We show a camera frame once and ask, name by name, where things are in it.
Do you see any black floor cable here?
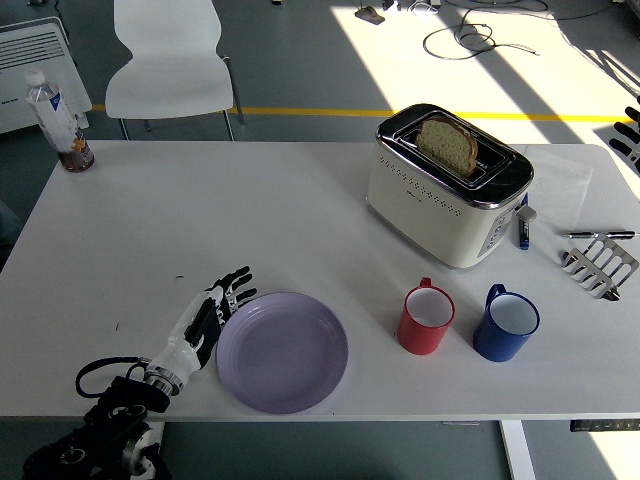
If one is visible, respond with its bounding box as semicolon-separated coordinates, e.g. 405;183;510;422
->
422;7;541;61

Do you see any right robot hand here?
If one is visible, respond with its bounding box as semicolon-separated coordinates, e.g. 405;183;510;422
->
608;94;640;176

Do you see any silver metal toast rack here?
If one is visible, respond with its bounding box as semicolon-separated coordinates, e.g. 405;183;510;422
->
558;235;640;301

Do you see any white plastic chair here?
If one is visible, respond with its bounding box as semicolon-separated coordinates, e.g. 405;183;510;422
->
104;0;246;142

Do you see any white paper sheet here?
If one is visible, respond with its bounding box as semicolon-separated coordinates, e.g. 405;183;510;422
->
519;144;595;227

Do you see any clear plastic drink bottle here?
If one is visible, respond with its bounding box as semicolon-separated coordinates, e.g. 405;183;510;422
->
23;68;96;174

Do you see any white panel heater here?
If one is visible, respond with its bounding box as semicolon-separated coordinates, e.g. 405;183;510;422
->
0;16;94;135

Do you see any brown bread slice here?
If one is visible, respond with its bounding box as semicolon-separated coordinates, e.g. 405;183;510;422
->
415;117;480;176

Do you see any blue marker pen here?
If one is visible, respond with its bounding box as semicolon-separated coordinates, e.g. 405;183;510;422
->
516;193;539;251

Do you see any blue enamel mug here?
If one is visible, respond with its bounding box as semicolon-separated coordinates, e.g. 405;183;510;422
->
472;283;541;363

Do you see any black table control panel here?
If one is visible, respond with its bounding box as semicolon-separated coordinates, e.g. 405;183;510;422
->
569;418;640;434

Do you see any purple round plate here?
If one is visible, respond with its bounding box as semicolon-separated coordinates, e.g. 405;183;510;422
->
215;291;350;415

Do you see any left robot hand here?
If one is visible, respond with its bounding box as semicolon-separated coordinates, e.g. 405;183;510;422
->
147;265;259;389

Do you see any black ballpoint pen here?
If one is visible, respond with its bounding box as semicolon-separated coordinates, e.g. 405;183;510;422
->
558;229;637;238

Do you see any cream and chrome toaster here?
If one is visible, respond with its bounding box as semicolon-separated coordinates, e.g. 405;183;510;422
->
365;103;535;270

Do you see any white table leg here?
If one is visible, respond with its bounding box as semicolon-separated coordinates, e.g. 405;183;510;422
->
130;422;166;480
499;420;537;480

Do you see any red enamel mug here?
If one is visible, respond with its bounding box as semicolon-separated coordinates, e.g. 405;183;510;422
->
397;277;457;357

